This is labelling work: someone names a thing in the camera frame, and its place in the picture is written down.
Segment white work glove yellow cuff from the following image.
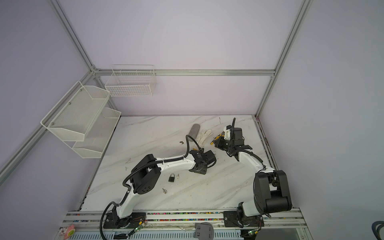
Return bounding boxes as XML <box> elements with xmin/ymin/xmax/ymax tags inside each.
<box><xmin>197</xmin><ymin>129</ymin><xmax>213</xmax><ymax>148</ymax></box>

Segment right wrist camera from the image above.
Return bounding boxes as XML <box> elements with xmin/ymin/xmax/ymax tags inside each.
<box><xmin>224</xmin><ymin>126</ymin><xmax>244</xmax><ymax>141</ymax></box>

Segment grey fabric case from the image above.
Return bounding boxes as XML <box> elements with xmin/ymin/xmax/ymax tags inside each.
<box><xmin>188</xmin><ymin>124</ymin><xmax>201</xmax><ymax>140</ymax></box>

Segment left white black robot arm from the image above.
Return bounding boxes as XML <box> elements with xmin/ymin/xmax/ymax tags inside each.
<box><xmin>113</xmin><ymin>150</ymin><xmax>217</xmax><ymax>219</ymax></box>

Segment black corrugated cable left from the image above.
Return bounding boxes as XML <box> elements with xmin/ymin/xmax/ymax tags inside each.
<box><xmin>99</xmin><ymin>134</ymin><xmax>202</xmax><ymax>240</ymax></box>

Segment yellow black pliers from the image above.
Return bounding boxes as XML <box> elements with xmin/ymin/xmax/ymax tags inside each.
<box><xmin>210</xmin><ymin>132</ymin><xmax>225</xmax><ymax>145</ymax></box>

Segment aluminium frame rail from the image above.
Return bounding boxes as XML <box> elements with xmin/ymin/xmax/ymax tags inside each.
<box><xmin>95</xmin><ymin>69</ymin><xmax>276</xmax><ymax>77</ymax></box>

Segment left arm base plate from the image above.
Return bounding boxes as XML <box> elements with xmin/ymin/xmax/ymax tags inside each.
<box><xmin>103</xmin><ymin>209</ymin><xmax>147</xmax><ymax>229</ymax></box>

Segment left black padlock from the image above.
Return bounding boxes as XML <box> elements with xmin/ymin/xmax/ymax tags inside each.
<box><xmin>169</xmin><ymin>174</ymin><xmax>176</xmax><ymax>183</ymax></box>

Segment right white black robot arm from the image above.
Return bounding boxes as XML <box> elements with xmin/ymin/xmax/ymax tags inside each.
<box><xmin>213</xmin><ymin>126</ymin><xmax>293</xmax><ymax>218</ymax></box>

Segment pink small object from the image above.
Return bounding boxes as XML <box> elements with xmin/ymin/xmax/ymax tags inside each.
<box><xmin>59</xmin><ymin>224</ymin><xmax>76</xmax><ymax>240</ymax></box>

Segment lower white mesh shelf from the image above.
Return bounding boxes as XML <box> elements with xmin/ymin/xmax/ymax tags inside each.
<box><xmin>72</xmin><ymin>108</ymin><xmax>121</xmax><ymax>159</ymax></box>

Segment white wire basket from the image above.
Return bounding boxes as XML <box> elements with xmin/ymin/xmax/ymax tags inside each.
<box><xmin>105</xmin><ymin>65</ymin><xmax>157</xmax><ymax>97</ymax></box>

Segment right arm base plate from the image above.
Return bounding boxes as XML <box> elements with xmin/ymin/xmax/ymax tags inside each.
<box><xmin>223</xmin><ymin>211</ymin><xmax>265</xmax><ymax>228</ymax></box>

